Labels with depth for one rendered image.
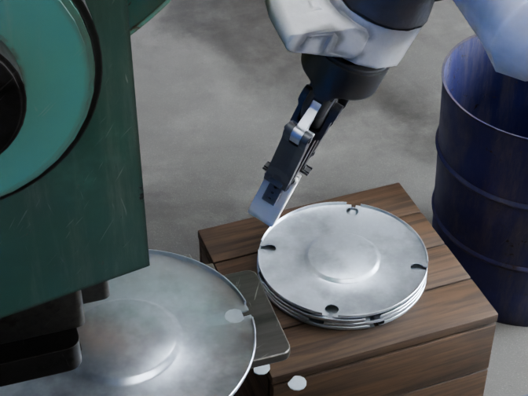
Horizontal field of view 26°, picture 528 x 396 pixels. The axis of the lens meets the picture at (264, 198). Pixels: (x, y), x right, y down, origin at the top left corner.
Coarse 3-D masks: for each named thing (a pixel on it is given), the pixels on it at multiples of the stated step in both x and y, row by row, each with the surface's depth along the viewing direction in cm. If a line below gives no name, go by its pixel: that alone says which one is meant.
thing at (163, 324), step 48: (144, 288) 131; (192, 288) 131; (96, 336) 124; (144, 336) 124; (192, 336) 125; (240, 336) 125; (48, 384) 119; (96, 384) 119; (144, 384) 119; (192, 384) 119; (240, 384) 119
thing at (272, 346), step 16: (240, 272) 133; (240, 288) 131; (256, 288) 131; (256, 304) 129; (256, 320) 127; (272, 320) 127; (256, 336) 125; (272, 336) 125; (256, 352) 123; (272, 352) 123; (288, 352) 124
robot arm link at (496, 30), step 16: (464, 0) 94; (480, 0) 91; (496, 0) 90; (512, 0) 88; (464, 16) 95; (480, 16) 91; (496, 16) 89; (512, 16) 88; (480, 32) 92; (496, 32) 90; (512, 32) 89; (496, 48) 90; (512, 48) 89; (496, 64) 92; (512, 64) 91
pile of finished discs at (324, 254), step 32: (288, 224) 202; (320, 224) 202; (352, 224) 202; (384, 224) 202; (288, 256) 195; (320, 256) 194; (352, 256) 194; (384, 256) 195; (416, 256) 195; (288, 288) 189; (320, 288) 189; (352, 288) 189; (384, 288) 189; (416, 288) 188; (320, 320) 185; (352, 320) 184; (384, 320) 187
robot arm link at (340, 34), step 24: (288, 0) 94; (312, 0) 94; (336, 0) 94; (288, 24) 93; (312, 24) 93; (336, 24) 93; (360, 24) 94; (288, 48) 93; (312, 48) 94; (336, 48) 94; (360, 48) 95; (384, 48) 95; (408, 48) 97
